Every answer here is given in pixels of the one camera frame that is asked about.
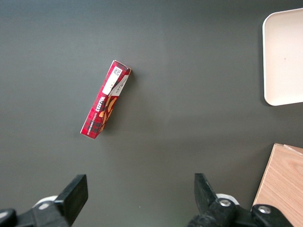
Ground cream plastic tray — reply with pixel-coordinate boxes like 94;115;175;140
262;8;303;106

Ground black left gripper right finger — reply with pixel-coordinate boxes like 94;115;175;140
187;173;294;227

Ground wooden two-drawer cabinet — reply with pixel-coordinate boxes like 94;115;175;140
250;142;303;227

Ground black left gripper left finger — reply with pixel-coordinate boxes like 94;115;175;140
0;174;89;227

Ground red shortbread biscuit box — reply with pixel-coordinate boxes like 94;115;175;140
80;60;132;140

